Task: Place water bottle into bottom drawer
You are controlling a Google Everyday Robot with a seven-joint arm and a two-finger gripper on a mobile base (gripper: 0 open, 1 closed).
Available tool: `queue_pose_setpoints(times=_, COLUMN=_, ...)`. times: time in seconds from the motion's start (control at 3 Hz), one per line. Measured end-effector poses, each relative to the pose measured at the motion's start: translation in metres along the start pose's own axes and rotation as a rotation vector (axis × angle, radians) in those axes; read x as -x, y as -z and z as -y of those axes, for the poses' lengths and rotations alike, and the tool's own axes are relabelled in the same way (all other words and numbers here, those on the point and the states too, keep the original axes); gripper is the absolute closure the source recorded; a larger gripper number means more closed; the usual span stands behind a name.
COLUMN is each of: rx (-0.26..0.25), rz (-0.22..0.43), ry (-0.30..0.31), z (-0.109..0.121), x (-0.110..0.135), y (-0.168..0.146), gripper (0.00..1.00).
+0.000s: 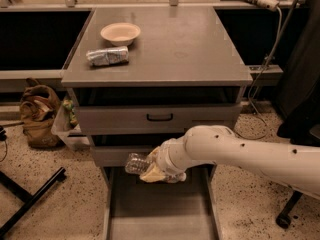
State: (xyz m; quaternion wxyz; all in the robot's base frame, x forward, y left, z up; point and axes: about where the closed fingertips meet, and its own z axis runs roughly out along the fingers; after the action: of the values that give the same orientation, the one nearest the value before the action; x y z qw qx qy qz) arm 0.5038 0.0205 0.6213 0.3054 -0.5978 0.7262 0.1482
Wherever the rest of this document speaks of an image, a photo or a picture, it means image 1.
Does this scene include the grey drawer cabinet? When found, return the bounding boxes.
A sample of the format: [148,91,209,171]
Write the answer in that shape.
[60,5,253,169]

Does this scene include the brown paper bag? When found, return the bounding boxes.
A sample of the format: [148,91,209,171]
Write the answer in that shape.
[20,78,62,149]

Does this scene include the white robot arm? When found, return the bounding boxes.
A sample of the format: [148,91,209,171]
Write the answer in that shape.
[140,125,320,199]

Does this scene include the beige paper bowl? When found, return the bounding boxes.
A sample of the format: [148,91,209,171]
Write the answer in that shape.
[100,23,141,46]

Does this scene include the silver foil snack packet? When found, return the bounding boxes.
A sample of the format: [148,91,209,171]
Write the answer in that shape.
[86,46,129,66]

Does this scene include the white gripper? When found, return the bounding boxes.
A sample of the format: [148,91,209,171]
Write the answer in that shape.
[139,140,185,183]

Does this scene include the grey bottom drawer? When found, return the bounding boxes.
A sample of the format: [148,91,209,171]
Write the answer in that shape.
[104,166,222,240]

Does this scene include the clear plastic bin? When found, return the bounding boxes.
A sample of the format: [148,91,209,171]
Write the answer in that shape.
[51,106,90,150]

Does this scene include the grey cable on floor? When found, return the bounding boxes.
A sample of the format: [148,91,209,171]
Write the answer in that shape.
[233,7,283,141]

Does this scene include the clear plastic water bottle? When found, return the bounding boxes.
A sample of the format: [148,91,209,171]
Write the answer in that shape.
[124,152,188,184]

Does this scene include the grey middle drawer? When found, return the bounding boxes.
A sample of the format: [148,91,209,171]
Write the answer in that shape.
[91,133,182,167]

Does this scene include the black stand legs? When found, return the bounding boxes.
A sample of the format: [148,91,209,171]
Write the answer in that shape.
[0,167,67,240]

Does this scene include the grey drawer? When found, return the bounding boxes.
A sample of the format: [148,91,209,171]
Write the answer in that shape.
[104,166,222,240]
[75,86,242,135]
[91,133,182,167]

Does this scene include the grey top drawer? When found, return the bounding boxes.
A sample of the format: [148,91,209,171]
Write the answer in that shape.
[75,86,242,135]

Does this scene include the green snack bag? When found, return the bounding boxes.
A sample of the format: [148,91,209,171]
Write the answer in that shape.
[62,99,78,127]

